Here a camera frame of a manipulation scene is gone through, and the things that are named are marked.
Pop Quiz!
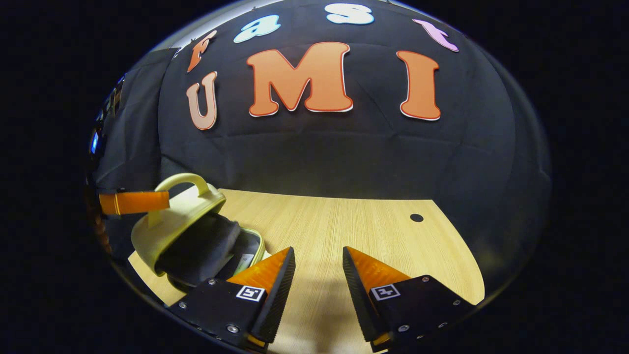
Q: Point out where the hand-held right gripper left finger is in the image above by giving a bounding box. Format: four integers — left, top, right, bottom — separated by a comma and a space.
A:
169, 247, 296, 353

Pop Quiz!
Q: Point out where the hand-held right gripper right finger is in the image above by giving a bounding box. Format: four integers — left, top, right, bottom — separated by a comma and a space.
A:
342, 246, 477, 353

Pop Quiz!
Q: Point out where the black backdrop cloth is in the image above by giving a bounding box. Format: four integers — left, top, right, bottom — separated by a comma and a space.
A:
91, 0, 551, 295

